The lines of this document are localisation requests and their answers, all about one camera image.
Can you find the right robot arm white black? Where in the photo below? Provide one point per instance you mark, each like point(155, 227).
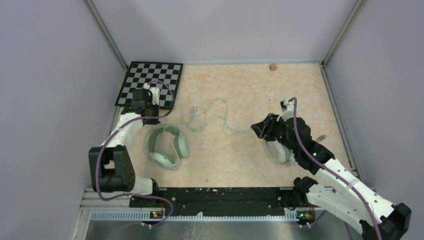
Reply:
point(373, 216)

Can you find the mint green headphones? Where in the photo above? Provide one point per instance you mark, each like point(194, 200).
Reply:
point(167, 145)

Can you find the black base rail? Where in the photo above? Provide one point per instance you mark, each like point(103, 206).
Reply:
point(227, 201)

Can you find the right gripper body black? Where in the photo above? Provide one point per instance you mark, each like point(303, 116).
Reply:
point(278, 131)

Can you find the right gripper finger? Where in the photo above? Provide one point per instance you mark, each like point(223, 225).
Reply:
point(261, 130)
point(271, 119)

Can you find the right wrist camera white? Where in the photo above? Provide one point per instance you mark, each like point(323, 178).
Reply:
point(287, 107)

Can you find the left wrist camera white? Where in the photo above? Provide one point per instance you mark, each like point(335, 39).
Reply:
point(153, 94)

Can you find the small wooden cube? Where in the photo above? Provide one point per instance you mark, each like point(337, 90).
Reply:
point(273, 67)

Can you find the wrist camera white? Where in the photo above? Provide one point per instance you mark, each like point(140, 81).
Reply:
point(287, 107)
point(153, 94)

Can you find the white gaming headphones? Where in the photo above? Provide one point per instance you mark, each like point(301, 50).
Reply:
point(280, 153)

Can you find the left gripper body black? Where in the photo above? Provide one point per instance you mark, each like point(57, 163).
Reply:
point(154, 109)

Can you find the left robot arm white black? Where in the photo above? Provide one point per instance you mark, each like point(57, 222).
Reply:
point(110, 164)

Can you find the black white checkerboard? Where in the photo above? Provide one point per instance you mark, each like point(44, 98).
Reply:
point(163, 75)

